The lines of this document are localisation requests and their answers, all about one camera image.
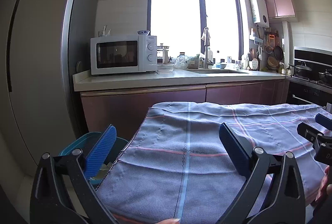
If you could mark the black wok with lid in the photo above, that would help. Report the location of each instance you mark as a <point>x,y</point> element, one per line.
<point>300,69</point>

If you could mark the purple base cabinets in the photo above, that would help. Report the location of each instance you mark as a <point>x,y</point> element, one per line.
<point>116,107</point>

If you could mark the hanging metal strainer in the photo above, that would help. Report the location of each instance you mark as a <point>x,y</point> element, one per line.
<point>268,49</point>

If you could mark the blue plastic bin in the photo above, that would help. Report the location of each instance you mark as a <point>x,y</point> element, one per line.
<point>77,139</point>

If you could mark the hanging black frying pan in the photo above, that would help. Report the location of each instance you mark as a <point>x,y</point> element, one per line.
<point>278,52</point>

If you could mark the person's right hand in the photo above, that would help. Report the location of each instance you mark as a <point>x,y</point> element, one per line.
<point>324,186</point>

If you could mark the white plastic hook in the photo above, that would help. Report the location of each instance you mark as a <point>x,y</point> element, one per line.
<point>104,32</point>

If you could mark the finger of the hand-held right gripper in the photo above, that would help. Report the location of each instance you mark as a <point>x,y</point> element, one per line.
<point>308,133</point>
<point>324,121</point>

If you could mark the bamboo basket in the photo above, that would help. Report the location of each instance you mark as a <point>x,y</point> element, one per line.
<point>273,63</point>

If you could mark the grey refrigerator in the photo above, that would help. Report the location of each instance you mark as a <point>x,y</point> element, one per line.
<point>33,58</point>

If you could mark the black range hood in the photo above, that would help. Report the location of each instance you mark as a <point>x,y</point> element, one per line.
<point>312,56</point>

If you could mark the small white bowl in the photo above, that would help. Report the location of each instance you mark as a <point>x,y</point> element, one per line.
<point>223,66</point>

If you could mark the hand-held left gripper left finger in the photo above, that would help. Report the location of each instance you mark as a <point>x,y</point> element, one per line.
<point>101,151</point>

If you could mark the white vertical pipe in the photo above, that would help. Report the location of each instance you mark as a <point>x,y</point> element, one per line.
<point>287,45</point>

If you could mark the kitchen window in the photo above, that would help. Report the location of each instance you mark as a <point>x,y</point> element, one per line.
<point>173,11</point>

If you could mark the white dotted utensil holder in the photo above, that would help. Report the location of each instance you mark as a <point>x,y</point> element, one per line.
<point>255,64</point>

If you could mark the glass jar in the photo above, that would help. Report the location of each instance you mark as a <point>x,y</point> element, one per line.
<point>182,55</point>

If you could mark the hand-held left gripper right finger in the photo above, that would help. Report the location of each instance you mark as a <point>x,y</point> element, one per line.
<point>233,146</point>

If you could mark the blue patterned bowl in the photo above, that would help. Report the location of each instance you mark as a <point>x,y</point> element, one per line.
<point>143,32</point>

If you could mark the brown bag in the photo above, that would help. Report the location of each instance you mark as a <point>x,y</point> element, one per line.
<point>193,61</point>

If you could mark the person's left hand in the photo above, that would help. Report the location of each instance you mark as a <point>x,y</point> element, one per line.
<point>170,221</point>

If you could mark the metal kitchen faucet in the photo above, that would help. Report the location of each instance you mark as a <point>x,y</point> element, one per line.
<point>206,50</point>

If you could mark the white microwave oven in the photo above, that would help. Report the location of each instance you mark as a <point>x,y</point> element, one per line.
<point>119,54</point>

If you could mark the round plate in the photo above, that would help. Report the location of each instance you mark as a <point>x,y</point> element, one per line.
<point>79,67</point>

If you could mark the white blender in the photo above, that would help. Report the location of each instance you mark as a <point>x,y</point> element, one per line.
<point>163,54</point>

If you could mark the kitchen sink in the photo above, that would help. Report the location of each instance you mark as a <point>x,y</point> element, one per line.
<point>217,71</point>

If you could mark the black built-in oven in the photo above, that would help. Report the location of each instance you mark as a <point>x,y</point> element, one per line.
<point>306,94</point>

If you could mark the blue checked cloth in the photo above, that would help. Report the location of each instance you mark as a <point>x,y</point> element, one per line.
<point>194,174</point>

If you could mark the pink wall cabinet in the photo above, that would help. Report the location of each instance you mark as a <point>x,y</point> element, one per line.
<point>280,2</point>

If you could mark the clear plastic bag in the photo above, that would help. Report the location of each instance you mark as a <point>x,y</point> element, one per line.
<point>180,61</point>

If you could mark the clear glass container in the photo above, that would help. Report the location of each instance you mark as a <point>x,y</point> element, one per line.
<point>165,68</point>

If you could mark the black cooking pan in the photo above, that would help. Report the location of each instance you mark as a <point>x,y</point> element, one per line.
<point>326,76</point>

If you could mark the grey wall rack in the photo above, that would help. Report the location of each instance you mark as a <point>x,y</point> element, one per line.
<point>256,38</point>

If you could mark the orange grater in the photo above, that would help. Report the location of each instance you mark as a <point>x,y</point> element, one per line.
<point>271,40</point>

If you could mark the white kitchen countertop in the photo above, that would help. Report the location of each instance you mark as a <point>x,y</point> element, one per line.
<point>129,80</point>

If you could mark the white water heater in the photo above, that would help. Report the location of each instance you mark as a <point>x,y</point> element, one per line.
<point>259,10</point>

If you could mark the white bottle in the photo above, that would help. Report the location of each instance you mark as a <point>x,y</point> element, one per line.
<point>210,54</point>

